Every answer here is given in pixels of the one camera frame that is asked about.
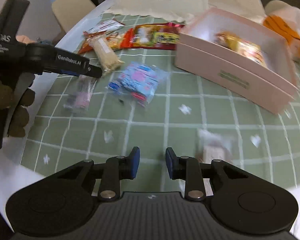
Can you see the cream printed cloth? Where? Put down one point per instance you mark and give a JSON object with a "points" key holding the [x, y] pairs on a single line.
{"points": [[160, 0]]}

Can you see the white red snack packet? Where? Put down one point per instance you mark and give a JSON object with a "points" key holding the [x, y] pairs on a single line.
{"points": [[107, 26]]}

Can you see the orange packet in plastic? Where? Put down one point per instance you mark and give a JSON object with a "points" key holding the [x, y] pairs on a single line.
{"points": [[282, 27]]}

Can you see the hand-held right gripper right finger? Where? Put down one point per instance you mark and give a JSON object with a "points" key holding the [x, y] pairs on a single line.
{"points": [[171, 162]]}

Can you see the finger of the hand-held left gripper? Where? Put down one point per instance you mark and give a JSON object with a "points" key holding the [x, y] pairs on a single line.
{"points": [[72, 61]]}

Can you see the blue pink snack packet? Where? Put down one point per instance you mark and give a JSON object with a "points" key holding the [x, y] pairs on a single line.
{"points": [[137, 82]]}

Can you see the person's left hand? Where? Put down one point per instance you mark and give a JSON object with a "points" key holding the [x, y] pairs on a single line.
{"points": [[21, 115]]}

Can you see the clear packet with beige bar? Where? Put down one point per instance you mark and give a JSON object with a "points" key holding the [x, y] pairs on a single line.
{"points": [[105, 53]]}

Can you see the green checked tablecloth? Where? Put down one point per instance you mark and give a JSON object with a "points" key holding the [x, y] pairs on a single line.
{"points": [[165, 120]]}

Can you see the yellow red snack packet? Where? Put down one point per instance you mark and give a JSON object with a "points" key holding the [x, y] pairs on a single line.
{"points": [[242, 47]]}

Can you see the small clear pink packet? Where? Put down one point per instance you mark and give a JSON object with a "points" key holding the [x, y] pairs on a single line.
{"points": [[213, 146]]}

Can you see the red snack pouch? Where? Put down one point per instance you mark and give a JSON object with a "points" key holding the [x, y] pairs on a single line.
{"points": [[152, 37]]}

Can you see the small clear purple packet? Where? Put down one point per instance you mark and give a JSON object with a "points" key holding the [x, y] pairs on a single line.
{"points": [[79, 95]]}

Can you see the orange red snack packet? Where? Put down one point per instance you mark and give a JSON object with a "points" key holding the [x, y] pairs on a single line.
{"points": [[120, 40]]}

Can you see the pink cardboard box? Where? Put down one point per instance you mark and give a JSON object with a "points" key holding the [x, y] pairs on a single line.
{"points": [[225, 65]]}

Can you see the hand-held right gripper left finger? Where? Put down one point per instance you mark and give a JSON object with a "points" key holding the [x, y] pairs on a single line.
{"points": [[135, 161]]}

